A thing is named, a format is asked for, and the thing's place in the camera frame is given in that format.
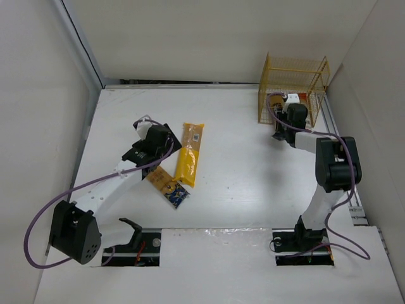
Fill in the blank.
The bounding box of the red white spaghetti bag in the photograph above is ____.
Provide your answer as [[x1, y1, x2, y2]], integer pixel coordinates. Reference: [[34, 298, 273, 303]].
[[297, 93, 313, 127]]

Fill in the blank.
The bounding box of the yellow spaghetti bag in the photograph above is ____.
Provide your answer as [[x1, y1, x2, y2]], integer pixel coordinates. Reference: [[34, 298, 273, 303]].
[[174, 123, 204, 187]]

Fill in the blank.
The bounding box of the dark blue spaghetti bag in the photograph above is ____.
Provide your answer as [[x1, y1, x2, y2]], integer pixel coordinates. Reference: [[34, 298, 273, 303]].
[[266, 92, 285, 132]]

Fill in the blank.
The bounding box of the orange blue pasta bag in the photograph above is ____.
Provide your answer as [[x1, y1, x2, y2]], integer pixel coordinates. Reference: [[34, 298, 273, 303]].
[[146, 166, 190, 209]]

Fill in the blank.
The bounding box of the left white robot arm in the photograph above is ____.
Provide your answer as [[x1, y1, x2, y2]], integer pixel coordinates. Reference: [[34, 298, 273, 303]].
[[49, 118, 182, 265]]

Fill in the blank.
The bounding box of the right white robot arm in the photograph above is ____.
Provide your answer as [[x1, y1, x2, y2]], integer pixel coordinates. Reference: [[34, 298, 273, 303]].
[[273, 103, 362, 231]]

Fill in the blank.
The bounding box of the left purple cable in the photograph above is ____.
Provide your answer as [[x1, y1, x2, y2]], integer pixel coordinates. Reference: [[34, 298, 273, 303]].
[[23, 117, 175, 270]]

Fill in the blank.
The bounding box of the purple cable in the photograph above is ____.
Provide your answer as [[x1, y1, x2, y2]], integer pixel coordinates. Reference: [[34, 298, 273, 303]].
[[23, 117, 175, 270], [267, 91, 371, 261]]

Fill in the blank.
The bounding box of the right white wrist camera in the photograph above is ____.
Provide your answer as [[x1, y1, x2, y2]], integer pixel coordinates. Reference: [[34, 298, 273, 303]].
[[282, 93, 300, 113]]

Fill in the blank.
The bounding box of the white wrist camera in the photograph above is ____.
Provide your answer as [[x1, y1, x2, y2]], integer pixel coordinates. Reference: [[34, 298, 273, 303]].
[[133, 115, 153, 139], [282, 93, 300, 113]]

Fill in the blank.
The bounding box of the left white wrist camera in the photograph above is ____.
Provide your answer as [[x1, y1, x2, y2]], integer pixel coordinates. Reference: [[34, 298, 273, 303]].
[[133, 115, 153, 139]]

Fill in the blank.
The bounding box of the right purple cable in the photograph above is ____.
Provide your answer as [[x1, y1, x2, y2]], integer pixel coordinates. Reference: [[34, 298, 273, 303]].
[[267, 91, 371, 261]]

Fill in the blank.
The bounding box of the yellow wire shelf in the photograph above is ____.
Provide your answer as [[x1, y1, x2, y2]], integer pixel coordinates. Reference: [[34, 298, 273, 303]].
[[258, 52, 331, 129]]

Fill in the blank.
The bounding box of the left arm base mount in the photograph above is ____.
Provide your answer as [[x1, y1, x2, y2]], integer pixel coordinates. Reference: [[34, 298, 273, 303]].
[[101, 229, 162, 267]]

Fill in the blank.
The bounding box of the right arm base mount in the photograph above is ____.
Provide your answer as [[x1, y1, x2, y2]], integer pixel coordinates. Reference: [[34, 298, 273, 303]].
[[272, 229, 334, 267]]

